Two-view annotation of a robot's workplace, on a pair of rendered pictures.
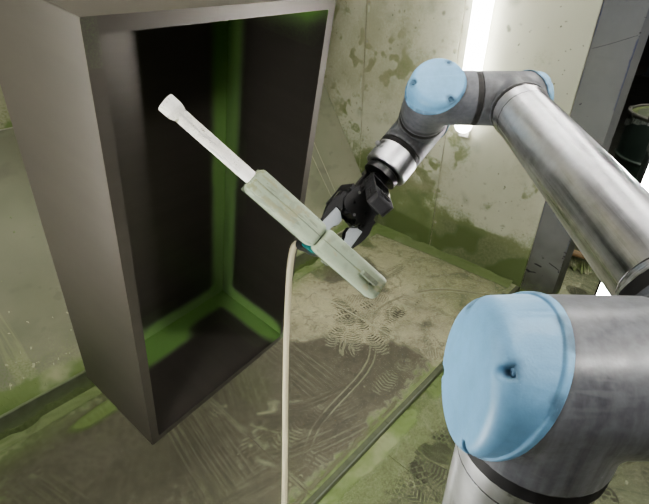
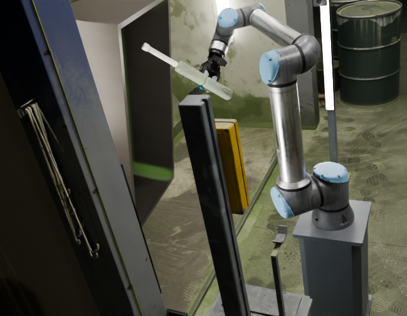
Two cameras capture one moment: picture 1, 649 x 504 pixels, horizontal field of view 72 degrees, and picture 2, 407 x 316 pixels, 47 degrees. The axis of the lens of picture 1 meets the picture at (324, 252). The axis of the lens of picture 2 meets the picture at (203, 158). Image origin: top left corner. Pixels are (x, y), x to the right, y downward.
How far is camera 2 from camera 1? 1.49 m
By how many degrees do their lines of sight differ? 12
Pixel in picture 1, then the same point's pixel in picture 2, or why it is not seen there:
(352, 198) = (210, 65)
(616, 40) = not seen: outside the picture
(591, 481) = (291, 77)
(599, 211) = (283, 36)
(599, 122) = (301, 12)
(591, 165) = (279, 26)
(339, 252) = (214, 83)
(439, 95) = (230, 19)
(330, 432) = not seen: hidden behind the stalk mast
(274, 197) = (187, 69)
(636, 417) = (291, 61)
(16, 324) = not seen: hidden behind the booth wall
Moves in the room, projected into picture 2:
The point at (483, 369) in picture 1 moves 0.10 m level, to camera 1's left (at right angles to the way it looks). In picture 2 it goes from (266, 63) to (242, 70)
